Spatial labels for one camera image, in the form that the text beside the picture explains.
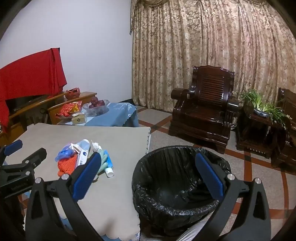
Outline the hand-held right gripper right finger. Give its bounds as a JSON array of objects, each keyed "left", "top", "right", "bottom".
[{"left": 194, "top": 152, "right": 272, "bottom": 241}]

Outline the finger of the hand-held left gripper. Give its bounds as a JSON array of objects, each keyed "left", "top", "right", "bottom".
[
  {"left": 0, "top": 148, "right": 48, "bottom": 180},
  {"left": 0, "top": 140, "right": 23, "bottom": 165}
]

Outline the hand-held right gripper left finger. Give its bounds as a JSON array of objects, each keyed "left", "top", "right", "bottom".
[{"left": 24, "top": 152, "right": 104, "bottom": 241}]

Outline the white toothpaste box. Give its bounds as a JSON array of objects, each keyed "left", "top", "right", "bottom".
[{"left": 74, "top": 148, "right": 90, "bottom": 170}]

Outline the orange foam fruit net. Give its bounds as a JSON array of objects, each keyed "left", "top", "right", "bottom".
[{"left": 57, "top": 154, "right": 80, "bottom": 177}]

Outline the teal rubber glove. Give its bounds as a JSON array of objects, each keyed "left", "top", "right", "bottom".
[{"left": 97, "top": 149, "right": 112, "bottom": 174}]

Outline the blue plastic bag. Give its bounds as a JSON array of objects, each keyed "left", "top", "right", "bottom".
[{"left": 55, "top": 143, "right": 77, "bottom": 163}]

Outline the black-lined trash bin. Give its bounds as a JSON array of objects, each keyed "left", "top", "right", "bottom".
[{"left": 132, "top": 146, "right": 232, "bottom": 241}]

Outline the light blue packet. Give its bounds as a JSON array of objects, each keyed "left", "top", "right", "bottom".
[{"left": 76, "top": 139, "right": 91, "bottom": 151}]

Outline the grey table cover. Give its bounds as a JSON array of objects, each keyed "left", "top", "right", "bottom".
[{"left": 0, "top": 123, "right": 152, "bottom": 240}]

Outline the black television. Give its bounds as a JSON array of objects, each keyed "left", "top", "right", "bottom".
[{"left": 6, "top": 93, "right": 50, "bottom": 116}]

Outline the cream tissue box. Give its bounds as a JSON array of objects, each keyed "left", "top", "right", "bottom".
[{"left": 71, "top": 113, "right": 88, "bottom": 126}]

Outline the red snack packet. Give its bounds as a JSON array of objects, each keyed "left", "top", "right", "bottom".
[{"left": 55, "top": 102, "right": 78, "bottom": 118}]

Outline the dark wooden slatted armchair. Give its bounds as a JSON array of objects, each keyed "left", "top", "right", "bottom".
[{"left": 168, "top": 65, "right": 240, "bottom": 154}]

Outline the dark wooden side table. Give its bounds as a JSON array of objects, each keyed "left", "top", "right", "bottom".
[{"left": 236, "top": 109, "right": 287, "bottom": 159}]

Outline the glass fruit bowl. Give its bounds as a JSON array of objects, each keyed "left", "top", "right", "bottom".
[{"left": 83, "top": 99, "right": 110, "bottom": 116}]

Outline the blue scalloped tablecloth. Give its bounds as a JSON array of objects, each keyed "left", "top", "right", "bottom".
[{"left": 57, "top": 102, "right": 139, "bottom": 127}]

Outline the red cloth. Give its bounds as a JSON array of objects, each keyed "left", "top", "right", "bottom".
[{"left": 0, "top": 47, "right": 67, "bottom": 127}]

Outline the red gift bag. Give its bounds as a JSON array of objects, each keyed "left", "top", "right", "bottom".
[{"left": 65, "top": 88, "right": 81, "bottom": 100}]

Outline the potted green plant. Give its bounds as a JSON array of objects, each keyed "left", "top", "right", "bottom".
[{"left": 240, "top": 89, "right": 289, "bottom": 128}]

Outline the beige patterned curtain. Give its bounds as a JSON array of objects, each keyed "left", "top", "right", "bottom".
[{"left": 129, "top": 0, "right": 296, "bottom": 114}]

